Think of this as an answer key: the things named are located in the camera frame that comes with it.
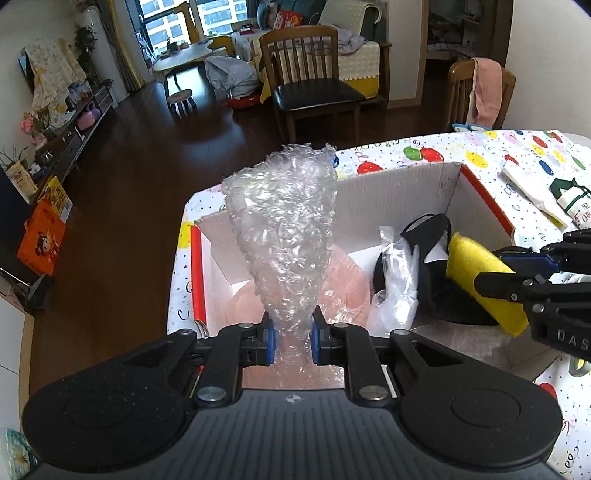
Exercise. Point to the brown wooden chair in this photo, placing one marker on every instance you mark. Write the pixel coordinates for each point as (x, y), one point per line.
(457, 87)

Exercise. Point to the dark tv stand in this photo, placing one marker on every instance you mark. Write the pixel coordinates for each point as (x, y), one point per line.
(74, 138)

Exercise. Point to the green sofa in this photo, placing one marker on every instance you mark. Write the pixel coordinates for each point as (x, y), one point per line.
(369, 60)

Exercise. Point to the green potted plant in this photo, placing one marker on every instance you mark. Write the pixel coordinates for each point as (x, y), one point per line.
(85, 46)

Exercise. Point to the clear bubble wrap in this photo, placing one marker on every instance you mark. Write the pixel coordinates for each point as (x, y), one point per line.
(281, 230)

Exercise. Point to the pink towel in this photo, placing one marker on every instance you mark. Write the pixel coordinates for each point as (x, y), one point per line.
(485, 92)

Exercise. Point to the red basin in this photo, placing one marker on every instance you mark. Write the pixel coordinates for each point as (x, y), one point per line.
(244, 101)

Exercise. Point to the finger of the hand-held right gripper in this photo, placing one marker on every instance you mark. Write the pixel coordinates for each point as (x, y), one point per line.
(508, 284)
(531, 263)

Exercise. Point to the small round stool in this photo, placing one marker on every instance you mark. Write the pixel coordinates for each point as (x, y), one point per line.
(181, 98)

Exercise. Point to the black cloth bag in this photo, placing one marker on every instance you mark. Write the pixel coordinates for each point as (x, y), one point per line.
(438, 290)

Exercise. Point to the red cardboard box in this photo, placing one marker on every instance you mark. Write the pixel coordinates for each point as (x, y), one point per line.
(392, 194)

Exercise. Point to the yellow child chair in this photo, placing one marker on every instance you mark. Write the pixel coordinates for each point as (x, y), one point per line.
(222, 45)

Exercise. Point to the wooden chair with black seat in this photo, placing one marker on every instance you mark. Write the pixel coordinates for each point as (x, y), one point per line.
(318, 94)

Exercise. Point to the balcony window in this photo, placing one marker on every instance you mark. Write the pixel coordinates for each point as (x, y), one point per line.
(217, 14)

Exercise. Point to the pink flower bouquet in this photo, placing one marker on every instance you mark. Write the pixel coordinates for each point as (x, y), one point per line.
(32, 127)

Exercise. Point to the cream sofa blanket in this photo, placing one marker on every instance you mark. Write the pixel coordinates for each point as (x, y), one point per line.
(351, 11)

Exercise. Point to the grey cloth bundle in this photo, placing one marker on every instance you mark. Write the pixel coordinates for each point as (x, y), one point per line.
(231, 74)

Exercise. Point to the clear plastic bag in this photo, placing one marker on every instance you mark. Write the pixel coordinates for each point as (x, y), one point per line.
(397, 286)

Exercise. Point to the white cloth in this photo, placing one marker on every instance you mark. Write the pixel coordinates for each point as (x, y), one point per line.
(526, 184)

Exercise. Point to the low coffee table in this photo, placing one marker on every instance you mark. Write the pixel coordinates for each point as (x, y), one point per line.
(182, 57)

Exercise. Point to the pink mesh bath sponge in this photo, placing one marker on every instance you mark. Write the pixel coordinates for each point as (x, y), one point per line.
(346, 286)

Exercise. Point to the brown paper bag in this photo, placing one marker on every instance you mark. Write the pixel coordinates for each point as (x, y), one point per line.
(21, 182)

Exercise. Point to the white cabinet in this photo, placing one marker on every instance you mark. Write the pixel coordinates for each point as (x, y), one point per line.
(11, 360)

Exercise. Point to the floral cloth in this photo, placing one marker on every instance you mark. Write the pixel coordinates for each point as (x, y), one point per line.
(51, 78)

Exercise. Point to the lilac clothing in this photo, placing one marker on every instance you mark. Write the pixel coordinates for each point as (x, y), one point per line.
(346, 41)

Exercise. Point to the grey and yellow curtain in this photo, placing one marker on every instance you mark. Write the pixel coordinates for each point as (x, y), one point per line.
(127, 46)

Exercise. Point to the yellow sponge cloth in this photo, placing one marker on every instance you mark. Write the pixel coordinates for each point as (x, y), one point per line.
(471, 263)

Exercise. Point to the pink kettle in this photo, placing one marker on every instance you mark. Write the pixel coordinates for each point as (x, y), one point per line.
(87, 117)

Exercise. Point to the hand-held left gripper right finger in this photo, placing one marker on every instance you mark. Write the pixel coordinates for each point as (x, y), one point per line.
(318, 341)

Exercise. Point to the red cushion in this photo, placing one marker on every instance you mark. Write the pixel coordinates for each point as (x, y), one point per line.
(288, 19)

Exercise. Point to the yellow box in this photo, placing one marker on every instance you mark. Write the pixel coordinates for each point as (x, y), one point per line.
(59, 196)

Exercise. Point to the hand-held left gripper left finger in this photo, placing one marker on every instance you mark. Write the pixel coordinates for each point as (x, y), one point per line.
(269, 341)

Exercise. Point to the orange gift box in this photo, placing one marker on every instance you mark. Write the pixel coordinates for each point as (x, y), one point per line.
(41, 240)

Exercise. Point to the white tower air conditioner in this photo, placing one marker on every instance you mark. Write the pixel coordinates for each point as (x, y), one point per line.
(99, 50)

